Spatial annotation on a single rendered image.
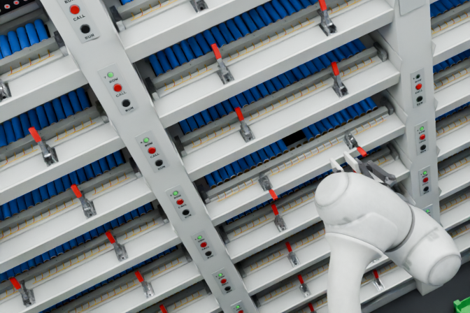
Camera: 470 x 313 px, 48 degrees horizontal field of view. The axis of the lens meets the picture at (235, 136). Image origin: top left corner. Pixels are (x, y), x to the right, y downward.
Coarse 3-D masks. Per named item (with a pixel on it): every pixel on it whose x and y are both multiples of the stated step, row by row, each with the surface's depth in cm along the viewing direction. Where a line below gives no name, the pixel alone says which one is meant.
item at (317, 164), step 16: (384, 96) 151; (400, 112) 147; (384, 128) 149; (400, 128) 148; (336, 144) 149; (368, 144) 147; (304, 160) 148; (320, 160) 147; (336, 160) 147; (272, 176) 147; (288, 176) 146; (304, 176) 146; (240, 192) 146; (256, 192) 145; (208, 208) 145; (224, 208) 144; (240, 208) 145
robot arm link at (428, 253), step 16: (416, 208) 98; (416, 224) 93; (432, 224) 95; (416, 240) 93; (432, 240) 92; (448, 240) 93; (400, 256) 94; (416, 256) 92; (432, 256) 91; (448, 256) 91; (416, 272) 93; (432, 272) 91; (448, 272) 92
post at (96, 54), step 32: (96, 0) 99; (64, 32) 100; (96, 64) 106; (128, 64) 109; (128, 128) 117; (160, 128) 120; (160, 192) 131; (192, 192) 135; (192, 224) 142; (192, 256) 149; (224, 256) 153
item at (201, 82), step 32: (288, 0) 130; (320, 0) 119; (352, 0) 127; (384, 0) 126; (224, 32) 126; (256, 32) 124; (288, 32) 125; (320, 32) 124; (352, 32) 124; (160, 64) 126; (192, 64) 122; (224, 64) 119; (256, 64) 122; (288, 64) 123; (160, 96) 121; (192, 96) 120; (224, 96) 123
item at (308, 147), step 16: (384, 112) 149; (352, 128) 148; (368, 128) 148; (304, 144) 148; (320, 144) 148; (272, 160) 147; (288, 160) 147; (240, 176) 146; (256, 176) 146; (208, 192) 145; (224, 192) 145
